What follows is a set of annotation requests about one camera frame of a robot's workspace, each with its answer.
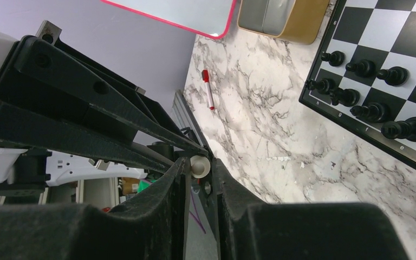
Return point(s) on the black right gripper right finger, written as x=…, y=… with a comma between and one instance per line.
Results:
x=249, y=228

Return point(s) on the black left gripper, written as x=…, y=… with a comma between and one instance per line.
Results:
x=64, y=88

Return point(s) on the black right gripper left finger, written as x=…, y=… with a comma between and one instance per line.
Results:
x=150, y=225

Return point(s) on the white chess piece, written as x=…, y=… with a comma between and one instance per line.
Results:
x=200, y=166

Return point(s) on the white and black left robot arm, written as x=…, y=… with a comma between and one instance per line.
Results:
x=77, y=152

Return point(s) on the red capped marker pen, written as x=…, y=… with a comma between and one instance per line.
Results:
x=206, y=79

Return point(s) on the pink framed whiteboard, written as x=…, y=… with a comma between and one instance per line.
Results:
x=209, y=18

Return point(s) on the black and white chessboard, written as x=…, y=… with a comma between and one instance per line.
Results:
x=383, y=32

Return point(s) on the aluminium extrusion rail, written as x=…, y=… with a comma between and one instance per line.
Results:
x=185, y=120

